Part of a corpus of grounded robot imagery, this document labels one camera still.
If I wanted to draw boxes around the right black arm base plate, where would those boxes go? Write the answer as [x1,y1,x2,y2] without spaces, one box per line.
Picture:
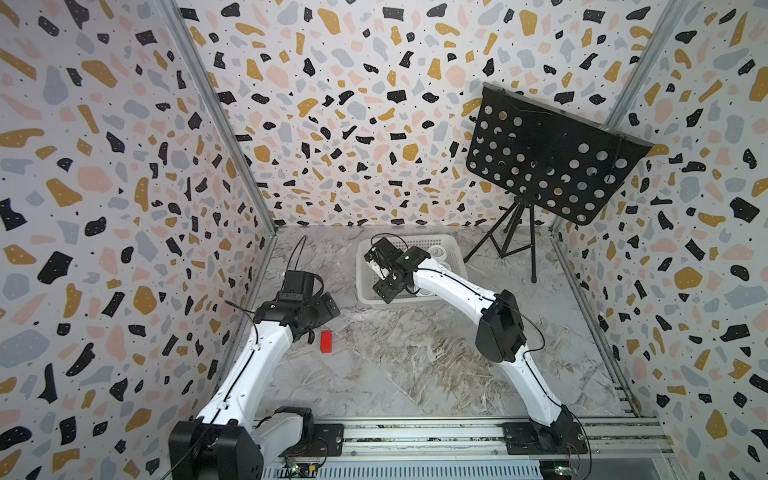
[501,421,588,456]

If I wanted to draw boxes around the aluminium front rail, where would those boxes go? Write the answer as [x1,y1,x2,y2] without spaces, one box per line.
[257,416,679,480]

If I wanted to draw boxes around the red tag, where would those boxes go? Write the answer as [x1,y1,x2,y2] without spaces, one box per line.
[320,330,333,354]

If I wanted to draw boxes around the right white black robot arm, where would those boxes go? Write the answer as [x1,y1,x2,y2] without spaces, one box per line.
[363,238,588,453]

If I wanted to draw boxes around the black perforated music stand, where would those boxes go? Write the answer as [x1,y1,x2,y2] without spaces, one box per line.
[466,84,653,258]

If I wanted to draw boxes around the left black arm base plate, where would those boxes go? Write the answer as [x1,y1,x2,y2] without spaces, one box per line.
[282,423,345,458]

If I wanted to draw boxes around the white plastic basket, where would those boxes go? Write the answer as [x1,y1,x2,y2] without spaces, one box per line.
[355,233,468,308]

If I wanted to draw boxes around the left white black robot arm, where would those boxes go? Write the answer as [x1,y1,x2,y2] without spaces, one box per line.
[164,270,340,479]

